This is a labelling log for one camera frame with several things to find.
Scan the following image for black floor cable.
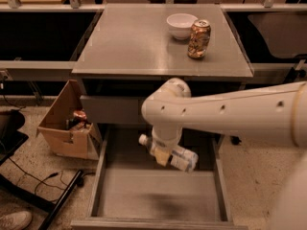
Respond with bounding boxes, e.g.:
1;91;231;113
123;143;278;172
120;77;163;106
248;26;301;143
0;144;96;196

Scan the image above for open cardboard box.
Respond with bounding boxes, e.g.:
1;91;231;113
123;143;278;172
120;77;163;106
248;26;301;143
37;80;101;160

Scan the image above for white sneaker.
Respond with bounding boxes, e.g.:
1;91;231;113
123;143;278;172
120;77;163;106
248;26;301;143
0;211;33;230

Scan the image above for grey drawer cabinet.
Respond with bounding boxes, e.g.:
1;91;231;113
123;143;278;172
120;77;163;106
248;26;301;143
71;3;254;153

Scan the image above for gold patterned drink can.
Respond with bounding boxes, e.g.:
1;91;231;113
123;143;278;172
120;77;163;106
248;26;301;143
187;19;211;59

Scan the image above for closed grey upper drawer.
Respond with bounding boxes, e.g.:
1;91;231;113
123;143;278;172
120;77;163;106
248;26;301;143
80;95;145;125

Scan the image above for white ceramic bowl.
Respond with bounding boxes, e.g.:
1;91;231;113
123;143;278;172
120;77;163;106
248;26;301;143
166;13;197;40

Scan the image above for black chair base leg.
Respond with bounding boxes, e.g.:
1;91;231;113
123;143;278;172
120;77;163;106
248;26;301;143
0;170;83;230

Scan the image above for black table foot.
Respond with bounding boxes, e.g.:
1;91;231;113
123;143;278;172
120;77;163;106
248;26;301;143
231;136;242;146

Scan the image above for black office chair seat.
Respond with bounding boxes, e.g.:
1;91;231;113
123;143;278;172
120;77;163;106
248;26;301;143
0;110;28;165

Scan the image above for grey metal bench frame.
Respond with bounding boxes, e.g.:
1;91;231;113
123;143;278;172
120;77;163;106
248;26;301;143
1;4;306;81

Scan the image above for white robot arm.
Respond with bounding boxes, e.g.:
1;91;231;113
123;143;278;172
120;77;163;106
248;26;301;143
139;78;307;173

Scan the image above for open grey bottom drawer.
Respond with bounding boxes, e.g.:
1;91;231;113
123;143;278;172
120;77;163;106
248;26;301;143
71;126;248;230

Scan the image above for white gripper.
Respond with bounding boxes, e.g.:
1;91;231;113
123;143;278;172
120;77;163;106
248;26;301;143
152;125;182;166

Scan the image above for red snack packet in box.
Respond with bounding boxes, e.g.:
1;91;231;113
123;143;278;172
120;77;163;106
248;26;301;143
73;110;87;123

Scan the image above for clear plastic water bottle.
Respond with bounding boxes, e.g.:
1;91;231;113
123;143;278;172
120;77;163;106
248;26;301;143
139;134;199;173

